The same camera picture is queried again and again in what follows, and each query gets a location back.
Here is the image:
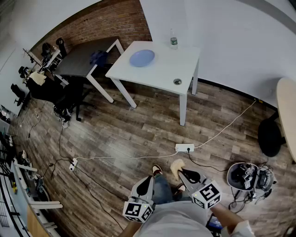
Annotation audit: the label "dark blue cloth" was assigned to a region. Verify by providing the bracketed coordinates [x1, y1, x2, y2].
[89, 50, 109, 66]

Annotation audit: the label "small black chair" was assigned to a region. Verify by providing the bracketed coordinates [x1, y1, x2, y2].
[10, 83, 26, 107]

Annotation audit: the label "grey table with white legs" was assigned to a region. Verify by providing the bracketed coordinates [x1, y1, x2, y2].
[52, 37, 125, 104]

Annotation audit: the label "person's right forearm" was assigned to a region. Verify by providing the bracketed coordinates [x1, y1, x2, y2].
[209, 203, 245, 232]

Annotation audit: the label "clear plastic water bottle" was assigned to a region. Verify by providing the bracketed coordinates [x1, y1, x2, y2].
[170, 28, 179, 50]

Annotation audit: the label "black office chair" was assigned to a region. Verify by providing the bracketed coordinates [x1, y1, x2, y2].
[27, 74, 97, 123]

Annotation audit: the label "cluttered equipment desk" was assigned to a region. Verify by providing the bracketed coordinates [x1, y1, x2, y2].
[22, 37, 68, 78]

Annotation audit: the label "white helmet with gear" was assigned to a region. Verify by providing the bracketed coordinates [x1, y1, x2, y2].
[226, 162, 259, 192]

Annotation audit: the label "white square table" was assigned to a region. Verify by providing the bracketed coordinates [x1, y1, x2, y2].
[105, 41, 201, 127]

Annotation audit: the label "black stool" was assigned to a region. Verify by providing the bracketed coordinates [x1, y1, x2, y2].
[257, 111, 288, 158]

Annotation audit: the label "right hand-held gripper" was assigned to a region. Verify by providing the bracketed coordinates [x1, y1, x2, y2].
[178, 168, 222, 210]

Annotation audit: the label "person's left forearm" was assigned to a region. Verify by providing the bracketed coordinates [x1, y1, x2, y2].
[117, 221, 142, 237]

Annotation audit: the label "long black floor cable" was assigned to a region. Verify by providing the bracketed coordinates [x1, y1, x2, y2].
[49, 159, 125, 232]

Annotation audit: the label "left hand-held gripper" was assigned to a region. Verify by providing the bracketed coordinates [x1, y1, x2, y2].
[123, 176, 155, 223]

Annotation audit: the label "yellow sponge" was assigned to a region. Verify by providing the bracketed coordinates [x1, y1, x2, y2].
[170, 159, 186, 181]

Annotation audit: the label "wire shelf rack with clutter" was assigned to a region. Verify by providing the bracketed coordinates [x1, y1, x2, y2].
[0, 105, 63, 237]

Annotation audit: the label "black power cable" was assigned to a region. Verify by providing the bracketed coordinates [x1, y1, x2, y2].
[187, 150, 229, 173]

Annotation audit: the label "person's blue jeans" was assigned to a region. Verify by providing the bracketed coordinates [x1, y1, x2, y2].
[152, 173, 192, 206]

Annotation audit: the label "person's white shirt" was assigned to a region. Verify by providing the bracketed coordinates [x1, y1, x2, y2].
[135, 200, 255, 237]

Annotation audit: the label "blue big plate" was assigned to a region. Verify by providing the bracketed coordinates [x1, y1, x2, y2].
[129, 49, 155, 68]

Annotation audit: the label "round wooden table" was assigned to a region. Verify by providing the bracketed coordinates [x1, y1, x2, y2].
[276, 77, 296, 164]

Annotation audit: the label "person's white red shoe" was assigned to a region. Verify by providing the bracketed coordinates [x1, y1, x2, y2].
[151, 164, 164, 178]
[174, 183, 187, 194]

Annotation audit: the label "beige cloth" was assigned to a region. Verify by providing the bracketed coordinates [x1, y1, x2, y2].
[29, 70, 47, 87]

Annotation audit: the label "black electronics box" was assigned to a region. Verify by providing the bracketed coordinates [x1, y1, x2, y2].
[254, 168, 278, 193]

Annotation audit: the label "black device with blue screen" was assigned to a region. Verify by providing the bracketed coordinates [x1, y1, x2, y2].
[205, 212, 224, 237]

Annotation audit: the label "white power cable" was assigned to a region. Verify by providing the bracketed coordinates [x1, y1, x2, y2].
[75, 151, 180, 161]
[193, 99, 258, 149]

